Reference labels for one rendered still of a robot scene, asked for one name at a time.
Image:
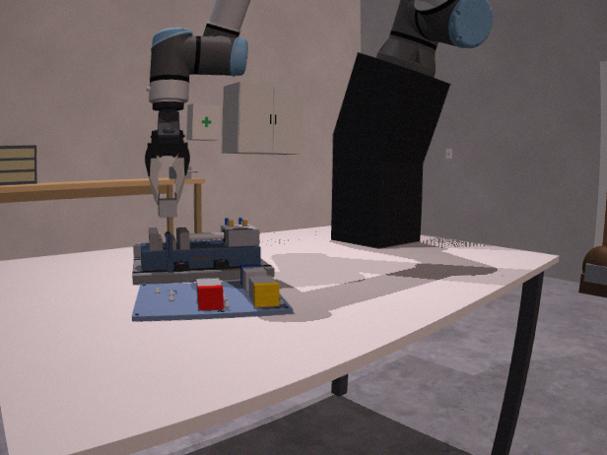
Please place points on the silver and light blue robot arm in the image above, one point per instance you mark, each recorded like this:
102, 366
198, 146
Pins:
177, 53

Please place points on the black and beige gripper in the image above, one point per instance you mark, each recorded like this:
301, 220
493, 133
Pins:
181, 163

